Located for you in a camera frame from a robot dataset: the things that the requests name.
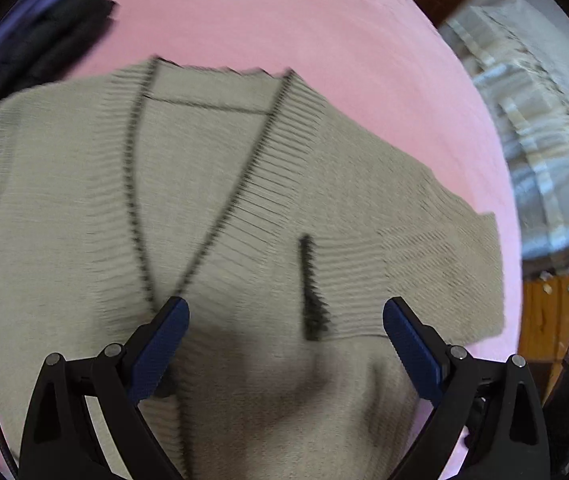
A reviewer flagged pink bed sheet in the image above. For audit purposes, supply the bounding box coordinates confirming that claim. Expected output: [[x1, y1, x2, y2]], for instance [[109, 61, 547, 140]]
[[0, 0, 525, 480]]

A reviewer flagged beige knit cardigan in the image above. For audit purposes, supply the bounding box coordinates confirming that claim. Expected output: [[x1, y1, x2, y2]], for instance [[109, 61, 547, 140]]
[[0, 58, 504, 479]]

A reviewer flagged black folded garment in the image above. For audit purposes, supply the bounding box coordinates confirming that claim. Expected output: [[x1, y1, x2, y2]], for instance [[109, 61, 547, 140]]
[[0, 0, 116, 101]]

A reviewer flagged orange wooden cabinet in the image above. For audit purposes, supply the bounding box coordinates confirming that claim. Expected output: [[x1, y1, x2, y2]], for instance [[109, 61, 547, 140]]
[[518, 273, 569, 401]]

